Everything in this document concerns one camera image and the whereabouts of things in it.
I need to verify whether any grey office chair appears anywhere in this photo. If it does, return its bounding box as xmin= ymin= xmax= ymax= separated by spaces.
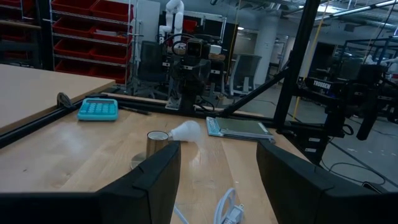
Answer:
xmin=228 ymin=53 xmax=262 ymax=97

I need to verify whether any light wooden desk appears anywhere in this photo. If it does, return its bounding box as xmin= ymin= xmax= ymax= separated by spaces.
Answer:
xmin=0 ymin=63 xmax=116 ymax=133

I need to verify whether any yellow hanging cable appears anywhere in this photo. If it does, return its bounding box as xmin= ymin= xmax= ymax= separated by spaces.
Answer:
xmin=292 ymin=0 xmax=330 ymax=121

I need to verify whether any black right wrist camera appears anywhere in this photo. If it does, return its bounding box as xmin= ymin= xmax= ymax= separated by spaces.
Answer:
xmin=185 ymin=39 xmax=205 ymax=58

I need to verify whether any grey metal mounting bracket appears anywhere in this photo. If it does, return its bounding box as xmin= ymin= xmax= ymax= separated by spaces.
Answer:
xmin=164 ymin=98 xmax=183 ymax=110

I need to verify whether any black neighbouring station frame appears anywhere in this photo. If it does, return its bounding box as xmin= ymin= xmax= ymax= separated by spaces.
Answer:
xmin=337 ymin=35 xmax=398 ymax=82

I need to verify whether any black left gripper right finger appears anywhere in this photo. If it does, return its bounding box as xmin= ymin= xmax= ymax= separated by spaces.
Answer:
xmin=256 ymin=140 xmax=398 ymax=224

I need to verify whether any dark office chair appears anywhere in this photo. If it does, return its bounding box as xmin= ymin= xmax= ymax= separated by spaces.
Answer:
xmin=138 ymin=40 xmax=170 ymax=83

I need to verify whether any black frame clamp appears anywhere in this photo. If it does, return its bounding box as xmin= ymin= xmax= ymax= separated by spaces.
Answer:
xmin=56 ymin=92 xmax=75 ymax=110

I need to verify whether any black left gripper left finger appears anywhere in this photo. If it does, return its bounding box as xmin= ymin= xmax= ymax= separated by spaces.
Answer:
xmin=0 ymin=140 xmax=182 ymax=224

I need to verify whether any green spiral notebook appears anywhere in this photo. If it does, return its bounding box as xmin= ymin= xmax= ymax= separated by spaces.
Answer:
xmin=205 ymin=116 xmax=275 ymax=141

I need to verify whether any brass lamp socket base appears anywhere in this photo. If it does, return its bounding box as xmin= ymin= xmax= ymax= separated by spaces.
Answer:
xmin=130 ymin=130 xmax=170 ymax=170

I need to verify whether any dark shelving rack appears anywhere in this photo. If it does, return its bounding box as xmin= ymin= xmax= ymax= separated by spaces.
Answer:
xmin=0 ymin=0 xmax=43 ymax=69

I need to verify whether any white light bulb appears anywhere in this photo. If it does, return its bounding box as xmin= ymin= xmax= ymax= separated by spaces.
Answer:
xmin=167 ymin=120 xmax=203 ymax=144

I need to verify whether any teal tray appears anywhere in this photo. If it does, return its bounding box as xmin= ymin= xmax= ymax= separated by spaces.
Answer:
xmin=76 ymin=97 xmax=119 ymax=121

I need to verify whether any red bin shelving rack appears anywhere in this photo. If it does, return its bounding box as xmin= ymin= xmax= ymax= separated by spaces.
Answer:
xmin=49 ymin=0 xmax=137 ymax=85

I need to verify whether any white lamp power cord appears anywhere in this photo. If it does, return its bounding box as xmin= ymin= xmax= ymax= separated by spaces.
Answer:
xmin=172 ymin=187 xmax=245 ymax=224

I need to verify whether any black floor cable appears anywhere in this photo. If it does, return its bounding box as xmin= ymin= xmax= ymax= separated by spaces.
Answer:
xmin=320 ymin=161 xmax=386 ymax=187

